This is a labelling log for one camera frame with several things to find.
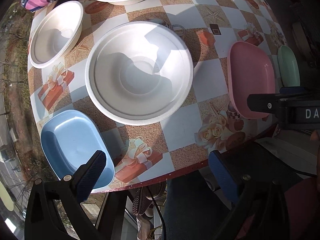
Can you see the green plastic plate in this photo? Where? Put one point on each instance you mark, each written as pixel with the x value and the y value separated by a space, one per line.
pixel 288 65

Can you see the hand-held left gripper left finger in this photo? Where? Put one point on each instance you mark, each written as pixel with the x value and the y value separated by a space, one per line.
pixel 92 170

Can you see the blue plastic plate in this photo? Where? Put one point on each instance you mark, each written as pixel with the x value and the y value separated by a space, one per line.
pixel 70 140

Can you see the pink plastic plate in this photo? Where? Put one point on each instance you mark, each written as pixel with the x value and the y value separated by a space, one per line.
pixel 250 75

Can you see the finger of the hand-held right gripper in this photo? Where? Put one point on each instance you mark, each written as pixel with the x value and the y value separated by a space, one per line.
pixel 261 103
pixel 292 90

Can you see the checkered printed tablecloth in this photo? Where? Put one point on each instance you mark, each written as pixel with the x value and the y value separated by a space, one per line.
pixel 175 127

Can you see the person's left leg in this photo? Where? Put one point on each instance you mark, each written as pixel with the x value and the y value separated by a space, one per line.
pixel 190 205

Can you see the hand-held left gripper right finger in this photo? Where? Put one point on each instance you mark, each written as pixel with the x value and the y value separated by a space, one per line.
pixel 222 177

